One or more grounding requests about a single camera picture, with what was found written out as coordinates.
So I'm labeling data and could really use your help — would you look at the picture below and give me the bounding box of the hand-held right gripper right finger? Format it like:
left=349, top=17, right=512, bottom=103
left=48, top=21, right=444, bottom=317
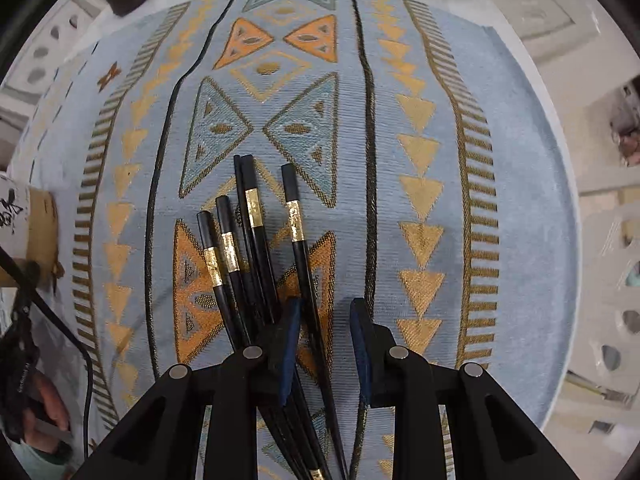
left=349, top=297, right=568, bottom=480

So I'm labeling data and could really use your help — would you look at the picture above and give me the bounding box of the black cable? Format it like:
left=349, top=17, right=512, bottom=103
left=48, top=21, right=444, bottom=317
left=0, top=246, right=96, bottom=453

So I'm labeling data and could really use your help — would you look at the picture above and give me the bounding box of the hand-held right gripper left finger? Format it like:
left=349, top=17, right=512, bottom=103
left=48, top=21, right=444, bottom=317
left=72, top=297, right=303, bottom=480

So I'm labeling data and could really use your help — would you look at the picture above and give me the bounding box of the person's left hand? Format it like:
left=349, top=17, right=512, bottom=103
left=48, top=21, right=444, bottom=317
left=22, top=372, right=73, bottom=461

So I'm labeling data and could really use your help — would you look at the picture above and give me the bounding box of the blue patterned tablecloth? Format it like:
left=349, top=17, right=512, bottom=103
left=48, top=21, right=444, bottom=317
left=10, top=0, right=583, bottom=480

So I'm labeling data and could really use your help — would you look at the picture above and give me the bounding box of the black chopstick gold band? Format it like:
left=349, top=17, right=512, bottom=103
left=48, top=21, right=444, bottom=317
left=196, top=211, right=301, bottom=480
left=215, top=196, right=311, bottom=480
left=240, top=156, right=331, bottom=480
left=233, top=155, right=321, bottom=480
left=281, top=164, right=348, bottom=480

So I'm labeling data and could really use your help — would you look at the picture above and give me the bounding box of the wooden utensil holder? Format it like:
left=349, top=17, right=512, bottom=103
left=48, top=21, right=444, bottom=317
left=0, top=172, right=60, bottom=286

